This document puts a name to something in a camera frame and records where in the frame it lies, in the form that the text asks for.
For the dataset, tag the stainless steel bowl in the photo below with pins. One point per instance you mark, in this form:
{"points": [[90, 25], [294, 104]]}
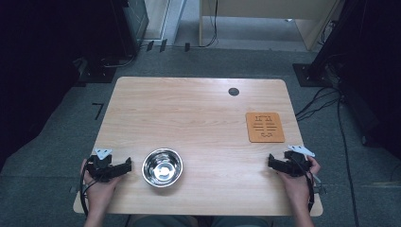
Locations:
{"points": [[162, 167]]}

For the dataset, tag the small black floor bracket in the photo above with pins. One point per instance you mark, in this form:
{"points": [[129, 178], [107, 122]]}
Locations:
{"points": [[150, 45], [163, 45], [187, 47]]}

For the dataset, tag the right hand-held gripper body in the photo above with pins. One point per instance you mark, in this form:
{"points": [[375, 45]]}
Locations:
{"points": [[298, 162]]}

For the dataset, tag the black tape corner mark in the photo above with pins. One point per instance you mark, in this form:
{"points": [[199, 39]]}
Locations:
{"points": [[99, 108]]}

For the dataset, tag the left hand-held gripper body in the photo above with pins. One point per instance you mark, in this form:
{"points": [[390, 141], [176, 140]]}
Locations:
{"points": [[100, 165]]}

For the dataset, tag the wooden trivet mat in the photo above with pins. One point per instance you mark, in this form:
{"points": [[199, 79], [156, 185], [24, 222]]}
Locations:
{"points": [[265, 127]]}

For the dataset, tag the dark equipment cabinet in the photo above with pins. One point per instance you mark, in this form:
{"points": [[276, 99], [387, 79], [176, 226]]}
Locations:
{"points": [[132, 25]]}

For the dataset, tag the light wooden cabinet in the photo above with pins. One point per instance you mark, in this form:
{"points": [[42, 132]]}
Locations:
{"points": [[268, 9]]}

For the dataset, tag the person's right hand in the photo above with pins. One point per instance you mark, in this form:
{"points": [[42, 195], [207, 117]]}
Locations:
{"points": [[296, 187]]}

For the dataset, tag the person's left hand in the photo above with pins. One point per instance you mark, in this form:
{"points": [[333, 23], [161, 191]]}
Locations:
{"points": [[101, 192]]}

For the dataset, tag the grey tape strip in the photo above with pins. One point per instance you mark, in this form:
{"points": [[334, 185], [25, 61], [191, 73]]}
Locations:
{"points": [[74, 189]]}

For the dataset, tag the black stand base plate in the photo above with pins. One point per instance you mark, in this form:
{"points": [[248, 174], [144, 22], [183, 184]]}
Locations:
{"points": [[99, 74], [310, 75]]}

